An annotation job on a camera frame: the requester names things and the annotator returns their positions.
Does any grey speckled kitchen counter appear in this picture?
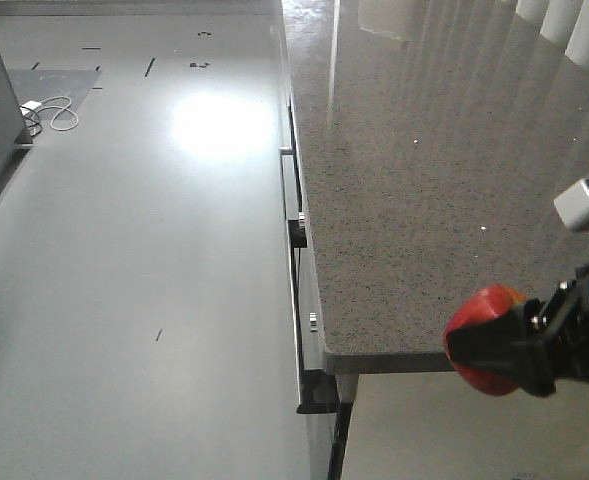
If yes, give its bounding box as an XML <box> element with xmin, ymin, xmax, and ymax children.
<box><xmin>277</xmin><ymin>0</ymin><xmax>589</xmax><ymax>480</ymax></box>

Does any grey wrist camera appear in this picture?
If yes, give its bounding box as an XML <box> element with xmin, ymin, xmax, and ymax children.
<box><xmin>553</xmin><ymin>178</ymin><xmax>589</xmax><ymax>232</ymax></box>

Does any white cable on floor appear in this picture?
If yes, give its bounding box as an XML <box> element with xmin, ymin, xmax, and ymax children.
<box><xmin>23</xmin><ymin>96</ymin><xmax>80</xmax><ymax>137</ymax></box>

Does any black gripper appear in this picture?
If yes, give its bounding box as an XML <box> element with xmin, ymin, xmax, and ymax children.
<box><xmin>445</xmin><ymin>264</ymin><xmax>589</xmax><ymax>397</ymax></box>

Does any red yellow apple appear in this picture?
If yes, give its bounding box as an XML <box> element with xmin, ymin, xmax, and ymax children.
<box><xmin>443</xmin><ymin>284</ymin><xmax>526</xmax><ymax>396</ymax></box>

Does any white power adapter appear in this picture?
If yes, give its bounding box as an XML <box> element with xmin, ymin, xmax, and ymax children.
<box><xmin>20</xmin><ymin>100</ymin><xmax>42</xmax><ymax>116</ymax></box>

